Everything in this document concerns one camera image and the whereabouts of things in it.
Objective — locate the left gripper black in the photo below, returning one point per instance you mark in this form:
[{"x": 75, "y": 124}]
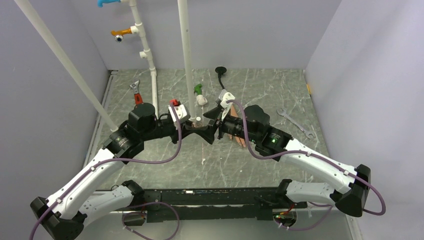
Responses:
[{"x": 175, "y": 136}]

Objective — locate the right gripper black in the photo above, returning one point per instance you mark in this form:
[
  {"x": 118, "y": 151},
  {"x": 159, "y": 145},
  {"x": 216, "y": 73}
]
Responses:
[{"x": 207, "y": 132}]

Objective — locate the glitter nail polish bottle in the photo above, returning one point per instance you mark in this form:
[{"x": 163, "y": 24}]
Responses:
[{"x": 197, "y": 123}]

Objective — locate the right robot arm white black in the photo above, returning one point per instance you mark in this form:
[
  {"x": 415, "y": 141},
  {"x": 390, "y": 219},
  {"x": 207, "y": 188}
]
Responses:
[{"x": 344, "y": 186}]

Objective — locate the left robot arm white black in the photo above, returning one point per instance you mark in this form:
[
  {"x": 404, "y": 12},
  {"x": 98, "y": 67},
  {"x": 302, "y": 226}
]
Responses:
[{"x": 65, "y": 213}]

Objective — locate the green valve white fitting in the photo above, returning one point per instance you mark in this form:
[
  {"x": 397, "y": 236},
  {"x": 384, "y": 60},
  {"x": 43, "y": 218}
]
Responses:
[{"x": 200, "y": 98}]

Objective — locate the black flexible hand stand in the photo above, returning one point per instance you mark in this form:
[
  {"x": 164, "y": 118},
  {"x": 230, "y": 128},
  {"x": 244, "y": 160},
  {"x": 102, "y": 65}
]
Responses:
[{"x": 220, "y": 70}]

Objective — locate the silver open-end wrench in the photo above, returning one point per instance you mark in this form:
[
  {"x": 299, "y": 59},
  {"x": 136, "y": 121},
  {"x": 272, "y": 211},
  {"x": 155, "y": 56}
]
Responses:
[{"x": 282, "y": 112}]

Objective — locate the orange tap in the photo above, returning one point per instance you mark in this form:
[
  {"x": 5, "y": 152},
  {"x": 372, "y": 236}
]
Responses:
[{"x": 119, "y": 34}]

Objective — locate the blue tap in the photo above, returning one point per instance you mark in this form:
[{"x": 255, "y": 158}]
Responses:
[{"x": 101, "y": 3}]

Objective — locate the white diagonal pole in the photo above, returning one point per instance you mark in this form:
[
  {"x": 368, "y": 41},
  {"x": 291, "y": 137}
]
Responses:
[{"x": 34, "y": 18}]

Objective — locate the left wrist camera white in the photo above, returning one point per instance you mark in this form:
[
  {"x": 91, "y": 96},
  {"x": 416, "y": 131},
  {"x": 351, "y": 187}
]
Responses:
[{"x": 178, "y": 111}]

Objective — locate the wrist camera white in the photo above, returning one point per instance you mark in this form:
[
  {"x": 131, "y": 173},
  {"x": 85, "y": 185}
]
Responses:
[
  {"x": 178, "y": 111},
  {"x": 223, "y": 101}
]

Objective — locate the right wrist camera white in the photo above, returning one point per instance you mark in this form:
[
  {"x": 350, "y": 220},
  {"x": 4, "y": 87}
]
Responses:
[{"x": 223, "y": 101}]

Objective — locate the red handled adjustable wrench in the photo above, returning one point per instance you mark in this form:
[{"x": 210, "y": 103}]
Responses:
[{"x": 136, "y": 93}]

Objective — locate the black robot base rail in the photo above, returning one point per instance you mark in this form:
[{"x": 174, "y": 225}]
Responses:
[{"x": 159, "y": 205}]

